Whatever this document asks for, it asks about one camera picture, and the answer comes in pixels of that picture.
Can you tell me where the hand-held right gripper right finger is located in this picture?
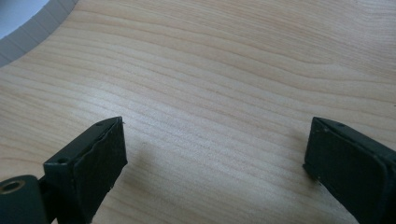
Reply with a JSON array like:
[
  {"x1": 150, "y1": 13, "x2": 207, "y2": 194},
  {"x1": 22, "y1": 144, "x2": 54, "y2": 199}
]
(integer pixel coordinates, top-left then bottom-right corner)
[{"x1": 302, "y1": 116, "x2": 396, "y2": 224}]

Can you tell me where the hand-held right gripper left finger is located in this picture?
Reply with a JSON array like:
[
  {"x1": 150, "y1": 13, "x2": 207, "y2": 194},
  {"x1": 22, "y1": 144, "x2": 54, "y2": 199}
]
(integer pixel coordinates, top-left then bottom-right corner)
[{"x1": 42, "y1": 116, "x2": 129, "y2": 224}]

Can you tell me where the white stand with round tray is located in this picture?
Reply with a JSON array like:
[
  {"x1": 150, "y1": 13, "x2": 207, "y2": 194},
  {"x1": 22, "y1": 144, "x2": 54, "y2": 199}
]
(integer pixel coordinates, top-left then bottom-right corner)
[{"x1": 0, "y1": 0, "x2": 79, "y2": 68}]

